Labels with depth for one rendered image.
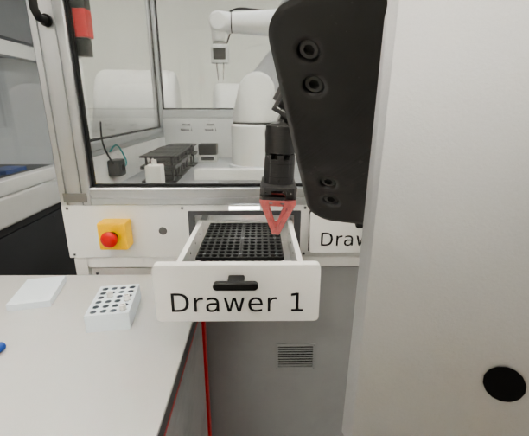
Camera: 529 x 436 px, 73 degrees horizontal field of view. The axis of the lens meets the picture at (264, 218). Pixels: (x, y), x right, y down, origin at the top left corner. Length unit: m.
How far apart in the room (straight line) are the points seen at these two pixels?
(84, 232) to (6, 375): 0.41
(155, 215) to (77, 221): 0.20
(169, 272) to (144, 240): 0.37
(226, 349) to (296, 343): 0.21
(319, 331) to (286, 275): 0.51
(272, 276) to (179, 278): 0.16
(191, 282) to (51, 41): 0.65
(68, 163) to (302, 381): 0.91
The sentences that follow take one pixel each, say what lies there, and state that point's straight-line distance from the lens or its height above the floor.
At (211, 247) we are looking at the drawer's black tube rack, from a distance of 0.77.
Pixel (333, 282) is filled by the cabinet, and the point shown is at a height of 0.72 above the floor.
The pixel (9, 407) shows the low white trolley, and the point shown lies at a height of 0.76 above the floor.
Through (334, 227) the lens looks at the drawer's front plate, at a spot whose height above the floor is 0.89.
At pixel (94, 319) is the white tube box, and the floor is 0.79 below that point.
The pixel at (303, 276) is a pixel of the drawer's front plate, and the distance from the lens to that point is 0.63.
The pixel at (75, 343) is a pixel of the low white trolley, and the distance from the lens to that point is 0.80.
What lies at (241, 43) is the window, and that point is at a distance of 0.92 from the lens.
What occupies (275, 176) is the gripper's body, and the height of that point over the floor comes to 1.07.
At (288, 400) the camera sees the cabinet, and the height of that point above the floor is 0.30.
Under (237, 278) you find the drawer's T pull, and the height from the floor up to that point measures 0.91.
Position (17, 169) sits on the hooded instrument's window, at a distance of 1.55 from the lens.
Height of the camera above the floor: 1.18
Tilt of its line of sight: 17 degrees down
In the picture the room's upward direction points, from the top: straight up
